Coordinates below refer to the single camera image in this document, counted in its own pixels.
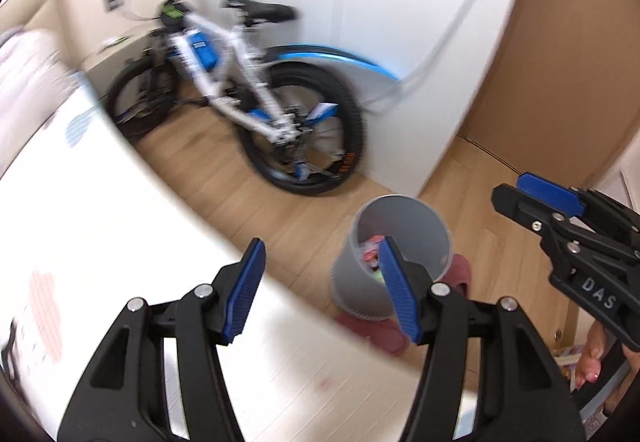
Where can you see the brown wooden door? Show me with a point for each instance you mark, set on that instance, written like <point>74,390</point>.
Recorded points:
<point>561,98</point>

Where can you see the beige upholstered headboard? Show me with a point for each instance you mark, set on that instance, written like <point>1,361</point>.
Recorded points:
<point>48,15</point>

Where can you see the person right hand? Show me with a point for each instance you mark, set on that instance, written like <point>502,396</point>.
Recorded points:
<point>589,365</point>

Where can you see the grey plastic trash bin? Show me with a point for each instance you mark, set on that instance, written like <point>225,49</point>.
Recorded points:
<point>389,235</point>

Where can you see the white bedside table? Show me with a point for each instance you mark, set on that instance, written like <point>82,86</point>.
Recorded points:
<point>103,67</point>

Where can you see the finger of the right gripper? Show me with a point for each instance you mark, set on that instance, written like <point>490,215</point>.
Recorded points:
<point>565,194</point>
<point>525,210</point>

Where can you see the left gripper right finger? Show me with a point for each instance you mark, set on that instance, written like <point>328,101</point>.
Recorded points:
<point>441,318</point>

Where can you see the wall power socket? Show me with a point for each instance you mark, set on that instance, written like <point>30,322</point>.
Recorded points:
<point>111,5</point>

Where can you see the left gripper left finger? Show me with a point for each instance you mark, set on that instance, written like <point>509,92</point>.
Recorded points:
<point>208,317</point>

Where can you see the white blue bicycle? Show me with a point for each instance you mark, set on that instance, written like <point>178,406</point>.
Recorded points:
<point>298,124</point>

